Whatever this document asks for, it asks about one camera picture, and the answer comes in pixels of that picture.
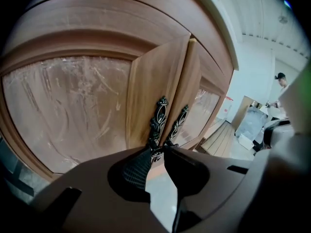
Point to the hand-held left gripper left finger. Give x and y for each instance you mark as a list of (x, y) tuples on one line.
[(97, 198)]

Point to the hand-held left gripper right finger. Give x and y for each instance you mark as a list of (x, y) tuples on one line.
[(218, 178)]

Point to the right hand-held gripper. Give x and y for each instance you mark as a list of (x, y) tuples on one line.
[(301, 110)]

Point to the wooden sink cabinet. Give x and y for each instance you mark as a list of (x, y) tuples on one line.
[(121, 11)]

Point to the plastic-wrapped framed panel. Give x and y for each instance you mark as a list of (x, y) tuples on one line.
[(252, 122)]

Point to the white flat box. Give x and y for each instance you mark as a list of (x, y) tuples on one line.
[(246, 141)]

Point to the wooden slatted step platform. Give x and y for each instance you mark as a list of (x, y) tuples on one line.
[(218, 139)]

